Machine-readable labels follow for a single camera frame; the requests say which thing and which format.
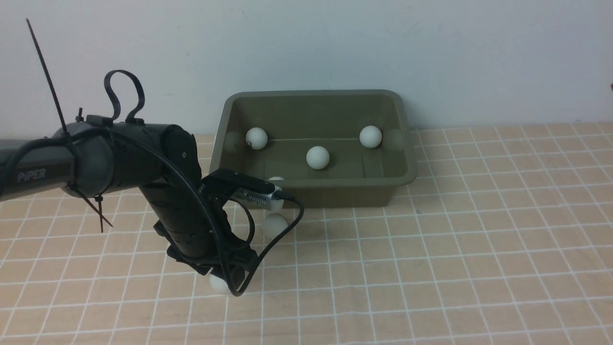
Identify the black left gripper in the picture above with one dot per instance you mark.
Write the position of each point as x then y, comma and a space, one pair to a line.
242, 260

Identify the white ping-pong ball with logo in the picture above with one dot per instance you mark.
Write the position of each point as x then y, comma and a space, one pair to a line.
220, 286

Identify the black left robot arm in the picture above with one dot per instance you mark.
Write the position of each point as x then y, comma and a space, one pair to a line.
92, 158

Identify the olive green plastic bin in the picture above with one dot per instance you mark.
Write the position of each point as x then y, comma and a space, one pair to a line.
295, 121

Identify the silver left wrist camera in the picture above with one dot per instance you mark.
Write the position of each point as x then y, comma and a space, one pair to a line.
224, 184

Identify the black cable tie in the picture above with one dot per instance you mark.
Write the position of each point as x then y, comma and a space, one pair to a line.
52, 91

